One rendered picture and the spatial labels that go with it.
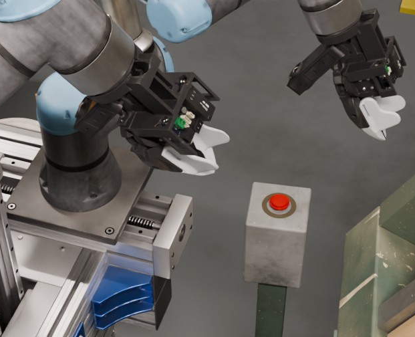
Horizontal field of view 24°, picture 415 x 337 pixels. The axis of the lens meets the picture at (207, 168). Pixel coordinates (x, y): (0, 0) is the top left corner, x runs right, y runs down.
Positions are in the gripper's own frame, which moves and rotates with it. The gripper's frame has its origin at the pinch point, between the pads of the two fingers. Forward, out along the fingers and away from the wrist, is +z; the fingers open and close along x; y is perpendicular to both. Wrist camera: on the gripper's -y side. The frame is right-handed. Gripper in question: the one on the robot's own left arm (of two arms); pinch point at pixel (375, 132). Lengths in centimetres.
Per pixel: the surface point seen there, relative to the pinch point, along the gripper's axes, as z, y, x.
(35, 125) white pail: 37, -142, 76
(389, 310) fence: 41.2, -13.5, 1.3
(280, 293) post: 51, -45, 16
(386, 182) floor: 117, -70, 123
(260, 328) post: 62, -55, 16
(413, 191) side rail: 34.5, -11.2, 24.7
